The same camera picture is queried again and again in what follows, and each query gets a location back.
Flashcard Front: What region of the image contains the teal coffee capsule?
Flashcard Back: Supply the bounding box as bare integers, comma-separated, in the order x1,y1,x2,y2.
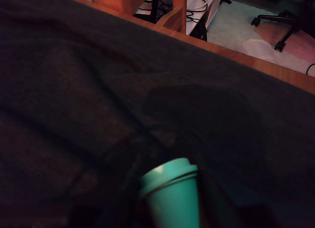
137,158,200,228

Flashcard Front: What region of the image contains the dark table cloth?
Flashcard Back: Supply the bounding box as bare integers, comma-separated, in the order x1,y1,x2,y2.
0,0,315,228

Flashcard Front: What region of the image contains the wooden chair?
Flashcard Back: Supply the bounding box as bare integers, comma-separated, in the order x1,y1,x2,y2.
154,0,188,38

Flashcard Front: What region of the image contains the black office chair base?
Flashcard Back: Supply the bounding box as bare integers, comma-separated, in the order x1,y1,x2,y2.
251,0,315,53

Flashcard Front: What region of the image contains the white box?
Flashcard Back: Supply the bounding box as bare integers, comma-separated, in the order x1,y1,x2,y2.
186,0,224,36

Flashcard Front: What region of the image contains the orange wooden cabinet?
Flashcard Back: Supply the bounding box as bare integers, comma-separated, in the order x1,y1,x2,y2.
90,0,140,15

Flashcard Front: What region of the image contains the black floor cable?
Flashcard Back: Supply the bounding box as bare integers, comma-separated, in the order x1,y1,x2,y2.
134,0,210,23

